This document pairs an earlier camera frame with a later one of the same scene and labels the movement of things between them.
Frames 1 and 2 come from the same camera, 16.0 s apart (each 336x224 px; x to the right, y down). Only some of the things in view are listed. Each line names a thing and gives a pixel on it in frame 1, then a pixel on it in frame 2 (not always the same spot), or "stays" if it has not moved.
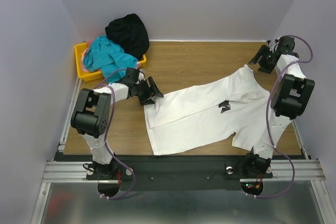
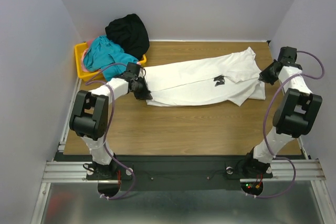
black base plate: [179, 172] stays
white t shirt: [237, 103] -> [233, 78]
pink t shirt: [88, 42] stays
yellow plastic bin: [95, 76] stays
